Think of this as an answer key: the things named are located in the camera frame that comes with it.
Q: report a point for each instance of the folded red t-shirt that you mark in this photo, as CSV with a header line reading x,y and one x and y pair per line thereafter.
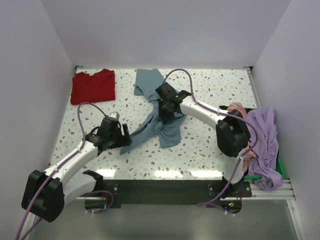
x,y
93,87

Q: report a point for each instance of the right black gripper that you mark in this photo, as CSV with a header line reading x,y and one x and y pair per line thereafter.
x,y
162,115

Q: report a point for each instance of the crumpled lilac t-shirt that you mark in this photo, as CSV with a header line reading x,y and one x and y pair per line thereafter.
x,y
267,150

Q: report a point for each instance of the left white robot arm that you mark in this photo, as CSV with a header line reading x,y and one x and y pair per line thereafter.
x,y
45,194

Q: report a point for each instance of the crumpled pink t-shirt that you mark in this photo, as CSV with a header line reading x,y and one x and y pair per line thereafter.
x,y
250,155

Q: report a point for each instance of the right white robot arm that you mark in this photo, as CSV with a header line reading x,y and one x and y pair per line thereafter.
x,y
232,134

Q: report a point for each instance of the green plastic bin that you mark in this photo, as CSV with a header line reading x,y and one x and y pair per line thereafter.
x,y
280,167

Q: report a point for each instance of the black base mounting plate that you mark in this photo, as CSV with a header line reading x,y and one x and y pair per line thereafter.
x,y
115,193

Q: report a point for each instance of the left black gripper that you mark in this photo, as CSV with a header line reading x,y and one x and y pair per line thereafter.
x,y
124,140

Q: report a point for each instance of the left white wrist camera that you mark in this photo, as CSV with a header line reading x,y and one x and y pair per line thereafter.
x,y
114,115

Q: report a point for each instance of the blue-grey t-shirt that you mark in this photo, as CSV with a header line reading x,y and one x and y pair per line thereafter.
x,y
169,132

